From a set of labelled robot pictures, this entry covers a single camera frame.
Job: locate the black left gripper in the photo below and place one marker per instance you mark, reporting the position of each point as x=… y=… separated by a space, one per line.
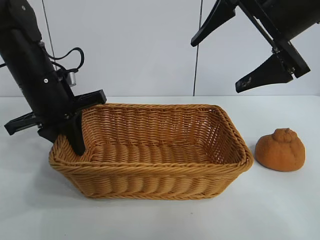
x=37 y=85

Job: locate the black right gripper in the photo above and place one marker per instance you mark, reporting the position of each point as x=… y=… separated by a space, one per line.
x=292 y=17

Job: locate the tan woven wicker basket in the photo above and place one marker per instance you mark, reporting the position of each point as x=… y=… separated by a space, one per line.
x=162 y=155

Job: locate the brown bread roll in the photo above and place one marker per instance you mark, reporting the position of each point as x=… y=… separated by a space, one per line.
x=277 y=155

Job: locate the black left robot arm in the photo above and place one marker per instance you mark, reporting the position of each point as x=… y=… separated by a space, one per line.
x=21 y=15

